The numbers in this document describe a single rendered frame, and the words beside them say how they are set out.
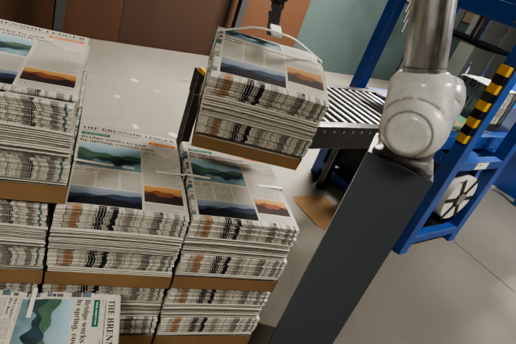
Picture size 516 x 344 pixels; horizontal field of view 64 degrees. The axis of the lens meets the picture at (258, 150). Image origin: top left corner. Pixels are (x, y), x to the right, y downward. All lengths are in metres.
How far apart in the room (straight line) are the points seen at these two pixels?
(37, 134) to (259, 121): 0.47
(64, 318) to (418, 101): 0.91
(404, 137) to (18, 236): 0.86
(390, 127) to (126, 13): 3.93
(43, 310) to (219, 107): 0.59
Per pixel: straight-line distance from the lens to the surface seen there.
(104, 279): 1.08
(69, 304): 1.07
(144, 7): 4.71
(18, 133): 0.86
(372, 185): 1.28
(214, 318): 1.25
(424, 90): 1.02
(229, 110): 0.96
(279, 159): 1.07
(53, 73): 0.93
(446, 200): 2.91
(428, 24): 1.04
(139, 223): 0.97
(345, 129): 2.00
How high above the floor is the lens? 1.43
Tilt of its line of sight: 26 degrees down
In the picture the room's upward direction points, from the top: 21 degrees clockwise
